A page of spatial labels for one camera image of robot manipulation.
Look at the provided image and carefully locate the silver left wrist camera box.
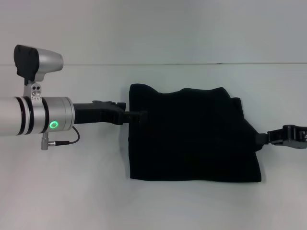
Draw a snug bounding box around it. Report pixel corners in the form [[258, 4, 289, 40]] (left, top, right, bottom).
[[13, 44, 64, 86]]

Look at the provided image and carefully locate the black shirt with FREE print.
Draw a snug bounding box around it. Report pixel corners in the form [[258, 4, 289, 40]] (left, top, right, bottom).
[[128, 83, 268, 184]]

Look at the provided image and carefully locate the thin black cable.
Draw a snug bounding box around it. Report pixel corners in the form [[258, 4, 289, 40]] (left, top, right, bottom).
[[54, 126, 81, 146]]

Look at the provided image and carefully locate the silver camera mount bracket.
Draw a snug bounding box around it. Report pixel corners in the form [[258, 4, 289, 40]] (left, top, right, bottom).
[[22, 80, 44, 102]]

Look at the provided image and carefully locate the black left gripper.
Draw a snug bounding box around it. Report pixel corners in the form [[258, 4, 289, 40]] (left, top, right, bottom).
[[71, 100, 148, 127]]

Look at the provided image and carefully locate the silver cable plug left arm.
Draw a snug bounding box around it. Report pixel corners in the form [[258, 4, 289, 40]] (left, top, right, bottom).
[[40, 133, 56, 151]]

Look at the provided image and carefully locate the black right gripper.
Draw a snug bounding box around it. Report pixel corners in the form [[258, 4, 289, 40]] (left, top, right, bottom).
[[257, 124, 307, 150]]

